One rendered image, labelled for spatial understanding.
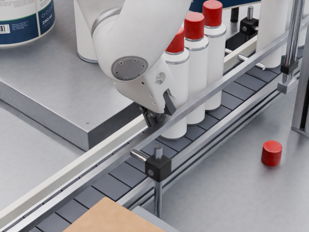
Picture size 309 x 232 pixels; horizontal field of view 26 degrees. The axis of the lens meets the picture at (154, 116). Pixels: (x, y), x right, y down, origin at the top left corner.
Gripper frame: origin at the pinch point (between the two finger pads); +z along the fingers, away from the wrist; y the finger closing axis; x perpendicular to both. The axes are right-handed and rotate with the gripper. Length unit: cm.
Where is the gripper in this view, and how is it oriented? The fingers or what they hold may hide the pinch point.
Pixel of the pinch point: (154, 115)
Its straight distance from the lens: 109.9
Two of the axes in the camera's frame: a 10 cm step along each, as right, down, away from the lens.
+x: -6.2, 7.0, -3.5
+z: 2.2, 5.9, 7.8
